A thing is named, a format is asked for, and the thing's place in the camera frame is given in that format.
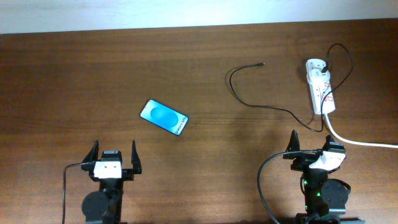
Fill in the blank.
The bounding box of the blue Samsung Galaxy smartphone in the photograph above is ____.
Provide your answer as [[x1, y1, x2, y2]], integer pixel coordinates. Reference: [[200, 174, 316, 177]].
[[140, 100, 189, 136]]

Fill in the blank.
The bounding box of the white power strip cord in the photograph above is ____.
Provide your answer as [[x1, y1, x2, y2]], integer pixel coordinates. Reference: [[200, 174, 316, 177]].
[[323, 113, 398, 149]]

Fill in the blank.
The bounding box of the white USB charger adapter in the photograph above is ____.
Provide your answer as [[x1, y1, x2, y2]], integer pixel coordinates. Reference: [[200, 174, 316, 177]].
[[307, 68, 330, 85]]

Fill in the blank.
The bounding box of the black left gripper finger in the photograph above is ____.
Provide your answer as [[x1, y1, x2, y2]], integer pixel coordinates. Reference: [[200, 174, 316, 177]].
[[82, 140, 99, 163], [131, 140, 142, 174]]

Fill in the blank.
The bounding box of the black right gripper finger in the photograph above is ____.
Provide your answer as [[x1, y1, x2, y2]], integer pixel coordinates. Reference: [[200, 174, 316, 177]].
[[285, 130, 300, 152], [322, 135, 346, 153]]

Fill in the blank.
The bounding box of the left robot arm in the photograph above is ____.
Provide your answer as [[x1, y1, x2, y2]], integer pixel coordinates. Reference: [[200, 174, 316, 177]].
[[81, 141, 142, 223]]

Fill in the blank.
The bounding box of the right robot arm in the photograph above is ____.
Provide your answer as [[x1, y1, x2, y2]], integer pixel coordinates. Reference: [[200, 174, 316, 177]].
[[283, 130, 365, 223]]

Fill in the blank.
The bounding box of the white power strip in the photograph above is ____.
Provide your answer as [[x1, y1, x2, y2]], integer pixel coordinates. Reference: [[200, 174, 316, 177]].
[[305, 58, 335, 115]]

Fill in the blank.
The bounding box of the black right camera cable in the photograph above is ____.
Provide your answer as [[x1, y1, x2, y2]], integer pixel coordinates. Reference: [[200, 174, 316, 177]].
[[256, 149, 324, 224]]

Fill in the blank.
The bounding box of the black USB charging cable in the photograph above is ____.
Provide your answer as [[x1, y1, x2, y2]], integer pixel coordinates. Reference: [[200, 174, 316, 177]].
[[229, 43, 354, 133]]

